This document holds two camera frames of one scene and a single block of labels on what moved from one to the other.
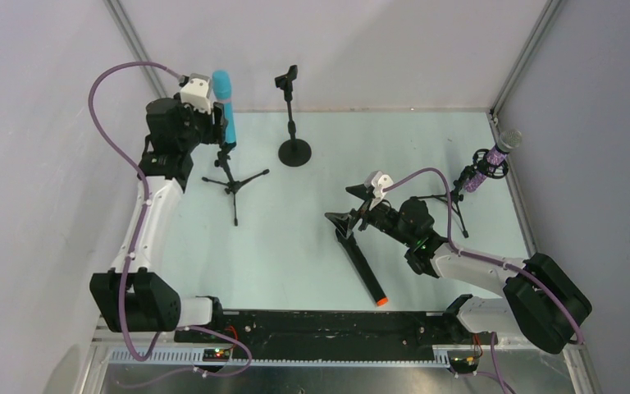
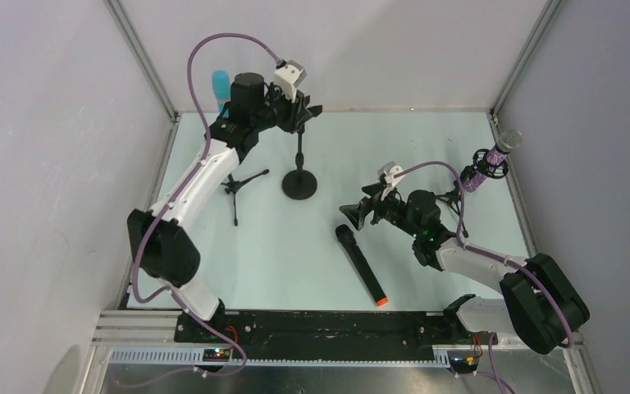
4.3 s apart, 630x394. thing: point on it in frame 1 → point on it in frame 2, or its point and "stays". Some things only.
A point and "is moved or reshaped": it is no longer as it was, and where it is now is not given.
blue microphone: [222, 84] stays
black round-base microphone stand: [293, 153] is moved or reshaped
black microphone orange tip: [362, 268] stays
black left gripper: [220, 123] → [299, 110]
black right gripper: [362, 212] → [377, 201]
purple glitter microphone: [507, 141] stays
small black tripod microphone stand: [232, 186] stays
